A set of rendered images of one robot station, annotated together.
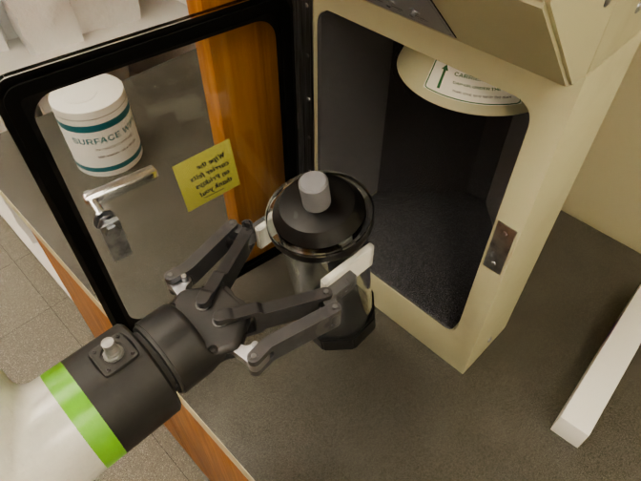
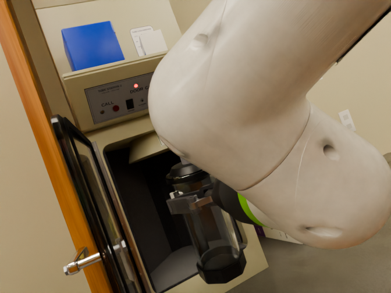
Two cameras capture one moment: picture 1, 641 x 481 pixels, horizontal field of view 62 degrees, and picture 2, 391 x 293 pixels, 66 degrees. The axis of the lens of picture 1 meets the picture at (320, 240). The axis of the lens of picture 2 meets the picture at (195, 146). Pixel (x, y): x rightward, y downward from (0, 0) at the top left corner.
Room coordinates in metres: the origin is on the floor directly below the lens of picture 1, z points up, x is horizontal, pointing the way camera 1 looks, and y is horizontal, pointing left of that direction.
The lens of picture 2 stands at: (0.10, 0.54, 1.28)
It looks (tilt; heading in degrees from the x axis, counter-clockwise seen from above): 1 degrees up; 294
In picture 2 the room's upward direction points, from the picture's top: 20 degrees counter-clockwise
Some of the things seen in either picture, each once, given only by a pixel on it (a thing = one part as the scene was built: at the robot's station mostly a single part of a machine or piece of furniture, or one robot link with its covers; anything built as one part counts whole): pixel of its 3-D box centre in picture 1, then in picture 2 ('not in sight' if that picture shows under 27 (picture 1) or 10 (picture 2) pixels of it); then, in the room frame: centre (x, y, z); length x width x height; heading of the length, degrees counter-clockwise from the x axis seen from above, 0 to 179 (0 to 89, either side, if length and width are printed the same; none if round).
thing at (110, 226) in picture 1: (114, 239); (123, 260); (0.40, 0.23, 1.18); 0.02 x 0.02 x 0.06; 37
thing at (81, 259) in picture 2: not in sight; (89, 254); (0.46, 0.23, 1.20); 0.10 x 0.05 x 0.03; 127
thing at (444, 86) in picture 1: (483, 45); (156, 143); (0.53, -0.17, 1.34); 0.18 x 0.18 x 0.05
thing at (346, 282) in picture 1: (341, 297); not in sight; (0.30, -0.02, 1.21); 0.05 x 0.03 x 0.01; 134
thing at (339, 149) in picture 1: (454, 141); (166, 197); (0.56, -0.17, 1.19); 0.26 x 0.24 x 0.35; 45
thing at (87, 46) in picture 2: not in sight; (93, 55); (0.49, 0.01, 1.55); 0.10 x 0.10 x 0.09; 45
